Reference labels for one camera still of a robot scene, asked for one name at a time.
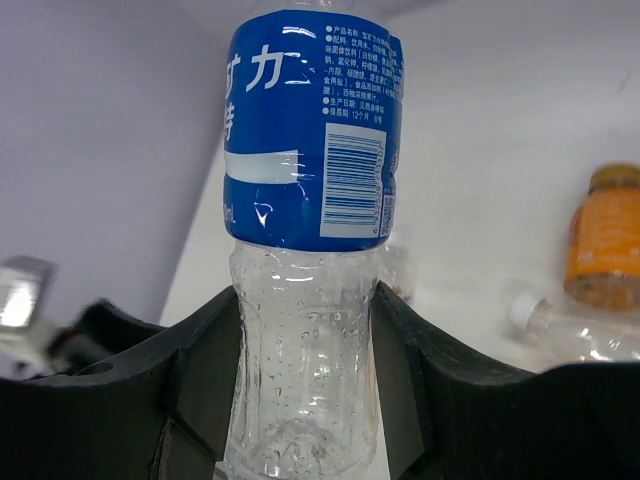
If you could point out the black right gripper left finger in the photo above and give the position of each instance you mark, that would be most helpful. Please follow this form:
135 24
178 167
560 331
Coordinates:
158 410

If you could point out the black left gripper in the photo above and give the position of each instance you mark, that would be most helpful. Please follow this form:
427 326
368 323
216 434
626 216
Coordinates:
101 331

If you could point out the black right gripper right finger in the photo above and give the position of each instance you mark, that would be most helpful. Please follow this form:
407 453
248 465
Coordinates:
451 412

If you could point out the orange juice bottle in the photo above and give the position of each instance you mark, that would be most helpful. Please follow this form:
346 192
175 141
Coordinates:
602 263

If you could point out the blue label clear bottle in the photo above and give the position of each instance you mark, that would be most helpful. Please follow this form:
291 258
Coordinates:
312 120

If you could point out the green label clear bottle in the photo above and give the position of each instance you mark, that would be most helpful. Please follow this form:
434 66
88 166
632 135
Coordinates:
572 333

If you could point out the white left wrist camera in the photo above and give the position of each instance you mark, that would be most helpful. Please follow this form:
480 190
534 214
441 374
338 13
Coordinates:
25 282

